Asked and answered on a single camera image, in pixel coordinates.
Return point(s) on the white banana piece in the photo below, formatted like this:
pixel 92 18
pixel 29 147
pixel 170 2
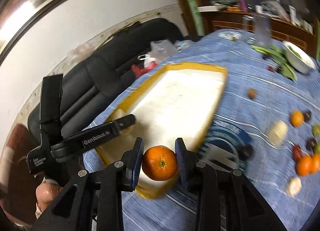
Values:
pixel 277 133
pixel 294 186

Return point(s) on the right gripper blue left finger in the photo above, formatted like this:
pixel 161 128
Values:
pixel 133 161

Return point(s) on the green grape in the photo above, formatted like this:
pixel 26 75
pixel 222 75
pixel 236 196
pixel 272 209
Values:
pixel 316 130

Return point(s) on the framed wall picture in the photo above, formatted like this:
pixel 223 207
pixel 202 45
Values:
pixel 18 16

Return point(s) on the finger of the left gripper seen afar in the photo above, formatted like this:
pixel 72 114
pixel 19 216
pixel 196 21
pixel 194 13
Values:
pixel 125 123

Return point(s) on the red plastic bag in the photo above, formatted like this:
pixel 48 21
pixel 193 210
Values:
pixel 138 72

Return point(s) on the blue plaid tablecloth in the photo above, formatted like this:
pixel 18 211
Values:
pixel 270 168

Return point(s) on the clear plastic bag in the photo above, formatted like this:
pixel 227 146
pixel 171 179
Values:
pixel 160 51

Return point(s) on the green leafy vegetable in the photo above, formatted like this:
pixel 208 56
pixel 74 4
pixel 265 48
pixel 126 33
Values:
pixel 276 54

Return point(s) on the person's left hand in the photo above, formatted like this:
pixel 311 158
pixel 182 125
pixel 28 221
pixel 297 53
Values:
pixel 46 192

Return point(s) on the dark plum near grapes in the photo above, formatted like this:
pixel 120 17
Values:
pixel 311 144

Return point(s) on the wooden sideboard cabinet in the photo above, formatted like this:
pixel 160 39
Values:
pixel 279 29

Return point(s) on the white banana piece lower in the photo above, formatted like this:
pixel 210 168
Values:
pixel 294 186

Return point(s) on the yellow rimmed white tray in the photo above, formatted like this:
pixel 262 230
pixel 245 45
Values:
pixel 176 101

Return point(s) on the orange tangerine pair left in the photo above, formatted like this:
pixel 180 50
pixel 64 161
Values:
pixel 304 166

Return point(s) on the purple thermos bottle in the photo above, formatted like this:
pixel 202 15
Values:
pixel 243 5

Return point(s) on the brown longan fruit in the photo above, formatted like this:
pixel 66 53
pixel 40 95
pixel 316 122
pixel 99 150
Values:
pixel 252 93

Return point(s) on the black leather sofa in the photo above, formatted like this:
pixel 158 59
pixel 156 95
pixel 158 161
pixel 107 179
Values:
pixel 93 84

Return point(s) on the orange tangerine on table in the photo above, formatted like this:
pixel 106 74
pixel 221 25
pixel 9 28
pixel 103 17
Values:
pixel 296 118

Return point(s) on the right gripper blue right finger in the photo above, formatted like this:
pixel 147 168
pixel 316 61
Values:
pixel 186 161

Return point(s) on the white bowl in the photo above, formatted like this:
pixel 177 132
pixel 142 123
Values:
pixel 299 59

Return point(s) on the red jujube date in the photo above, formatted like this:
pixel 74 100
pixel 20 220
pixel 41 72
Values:
pixel 296 153

